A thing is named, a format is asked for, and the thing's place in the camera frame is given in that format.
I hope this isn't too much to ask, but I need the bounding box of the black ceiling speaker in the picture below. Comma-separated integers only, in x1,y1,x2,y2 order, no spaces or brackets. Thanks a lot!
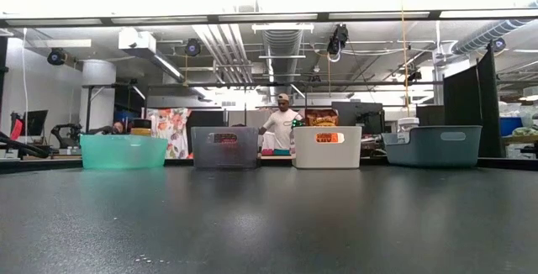
184,37,203,58
490,36,508,53
45,47,68,66

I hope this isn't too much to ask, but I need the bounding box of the blue tub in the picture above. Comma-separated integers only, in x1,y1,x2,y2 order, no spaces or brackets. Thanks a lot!
498,115,525,138

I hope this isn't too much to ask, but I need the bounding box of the grey ribbed ceiling duct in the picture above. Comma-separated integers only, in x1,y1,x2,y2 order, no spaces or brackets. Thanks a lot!
261,29,304,103

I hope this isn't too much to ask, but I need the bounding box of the white round column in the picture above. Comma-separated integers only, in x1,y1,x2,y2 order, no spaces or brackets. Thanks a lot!
77,58,118,136

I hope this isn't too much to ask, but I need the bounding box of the blue-grey plastic bin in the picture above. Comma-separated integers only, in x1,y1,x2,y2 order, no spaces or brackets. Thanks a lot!
381,124,483,169

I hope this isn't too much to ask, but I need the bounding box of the teal plastic bin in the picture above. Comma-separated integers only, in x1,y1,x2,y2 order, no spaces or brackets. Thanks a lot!
79,134,170,171

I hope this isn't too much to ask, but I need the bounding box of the overhead frame beam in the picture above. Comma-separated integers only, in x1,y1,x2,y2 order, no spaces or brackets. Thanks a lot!
0,8,538,29

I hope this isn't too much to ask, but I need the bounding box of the taco mix packet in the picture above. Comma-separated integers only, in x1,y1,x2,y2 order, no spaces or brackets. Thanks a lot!
304,108,340,145

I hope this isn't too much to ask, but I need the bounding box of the person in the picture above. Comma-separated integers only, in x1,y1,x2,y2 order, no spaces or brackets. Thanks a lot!
257,92,305,151
86,121,126,136

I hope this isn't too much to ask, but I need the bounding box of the black monitor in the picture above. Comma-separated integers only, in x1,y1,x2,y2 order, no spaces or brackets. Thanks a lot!
17,109,50,138
330,101,385,135

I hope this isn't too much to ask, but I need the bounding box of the black partition panel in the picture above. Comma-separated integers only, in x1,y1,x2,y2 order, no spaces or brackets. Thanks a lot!
442,41,504,158

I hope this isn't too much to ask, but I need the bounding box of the white plastic bin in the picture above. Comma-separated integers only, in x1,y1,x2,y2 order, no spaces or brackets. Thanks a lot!
292,124,363,171

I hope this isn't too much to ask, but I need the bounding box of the black hanging device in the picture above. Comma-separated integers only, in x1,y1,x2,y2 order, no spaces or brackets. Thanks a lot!
325,23,350,56

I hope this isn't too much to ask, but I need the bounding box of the white lid seasoning jar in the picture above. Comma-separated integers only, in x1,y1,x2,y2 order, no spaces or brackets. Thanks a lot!
396,116,420,145

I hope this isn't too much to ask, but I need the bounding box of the grey translucent plastic bin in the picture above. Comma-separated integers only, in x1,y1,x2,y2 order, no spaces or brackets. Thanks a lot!
190,125,261,171

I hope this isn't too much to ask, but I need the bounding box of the red spice tin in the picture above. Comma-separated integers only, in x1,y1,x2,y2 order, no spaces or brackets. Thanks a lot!
212,132,239,145

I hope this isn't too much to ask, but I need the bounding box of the silver ribbed duct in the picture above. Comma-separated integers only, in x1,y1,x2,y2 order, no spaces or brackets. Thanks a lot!
450,0,538,55

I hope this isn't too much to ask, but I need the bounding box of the orange spice jar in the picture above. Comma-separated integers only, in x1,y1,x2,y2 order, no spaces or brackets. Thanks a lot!
129,118,153,137

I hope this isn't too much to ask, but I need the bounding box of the floral cloth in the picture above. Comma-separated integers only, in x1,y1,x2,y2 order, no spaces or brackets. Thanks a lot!
145,107,193,160

